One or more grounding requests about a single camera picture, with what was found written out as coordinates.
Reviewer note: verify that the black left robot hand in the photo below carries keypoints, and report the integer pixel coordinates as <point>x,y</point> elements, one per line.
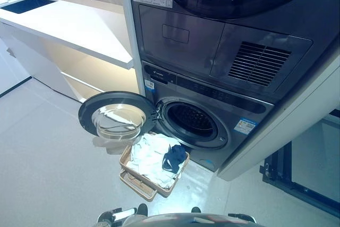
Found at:
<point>123,213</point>

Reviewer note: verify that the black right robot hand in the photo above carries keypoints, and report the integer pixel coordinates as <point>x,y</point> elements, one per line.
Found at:
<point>237,215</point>

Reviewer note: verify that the navy blue garment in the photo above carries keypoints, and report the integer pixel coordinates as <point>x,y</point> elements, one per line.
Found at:
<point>174,155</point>

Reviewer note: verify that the woven beige laundry basket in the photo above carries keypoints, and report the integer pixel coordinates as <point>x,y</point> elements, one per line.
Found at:
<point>135,181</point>

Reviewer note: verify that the grey front-load washing machine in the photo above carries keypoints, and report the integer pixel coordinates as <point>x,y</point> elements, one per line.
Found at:
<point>207,91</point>

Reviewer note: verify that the white crumpled garment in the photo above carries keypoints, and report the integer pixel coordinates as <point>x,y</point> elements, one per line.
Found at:
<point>148,155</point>

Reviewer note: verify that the white appliance surround panel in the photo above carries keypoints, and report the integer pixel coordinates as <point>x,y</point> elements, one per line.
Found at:
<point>292,120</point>
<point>131,38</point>

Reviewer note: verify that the round glass washer door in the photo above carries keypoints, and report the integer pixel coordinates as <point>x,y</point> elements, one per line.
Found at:
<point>85,110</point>

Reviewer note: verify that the white base cabinet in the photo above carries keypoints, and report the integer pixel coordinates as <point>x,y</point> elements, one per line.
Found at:
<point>26,65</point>

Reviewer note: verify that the white countertop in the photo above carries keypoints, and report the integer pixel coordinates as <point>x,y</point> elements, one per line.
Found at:
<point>79,30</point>

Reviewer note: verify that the grey stacked dryer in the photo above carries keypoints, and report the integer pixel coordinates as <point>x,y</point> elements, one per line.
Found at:
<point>186,25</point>

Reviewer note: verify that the dark rectangular sink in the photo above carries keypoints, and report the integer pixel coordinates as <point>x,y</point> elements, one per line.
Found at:
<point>24,5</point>

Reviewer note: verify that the black metal frame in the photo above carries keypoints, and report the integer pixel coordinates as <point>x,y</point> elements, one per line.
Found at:
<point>281,163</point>

